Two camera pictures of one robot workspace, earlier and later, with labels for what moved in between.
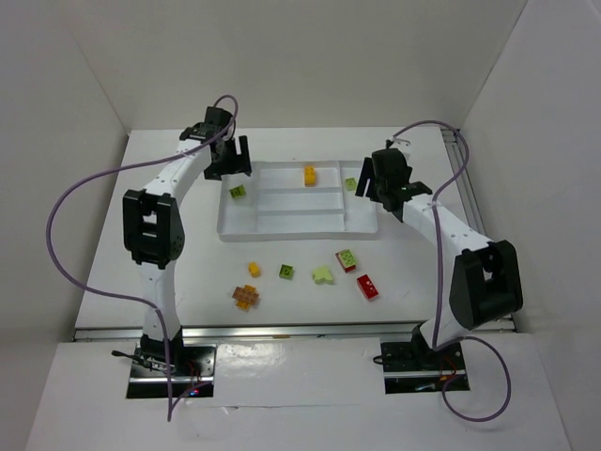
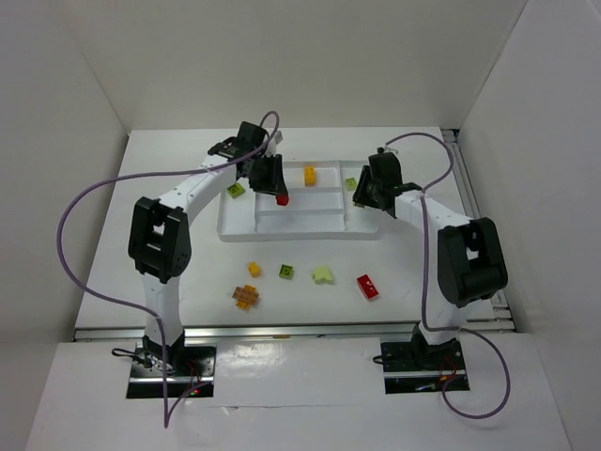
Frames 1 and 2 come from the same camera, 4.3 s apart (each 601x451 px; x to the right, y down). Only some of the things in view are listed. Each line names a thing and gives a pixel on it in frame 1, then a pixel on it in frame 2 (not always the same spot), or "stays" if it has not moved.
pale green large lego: x=322 y=275 stays
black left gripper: x=227 y=165 → x=270 y=178
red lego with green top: x=346 y=259 → x=282 y=199
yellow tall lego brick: x=310 y=176 stays
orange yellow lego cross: x=245 y=296 stays
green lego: x=350 y=184 stays
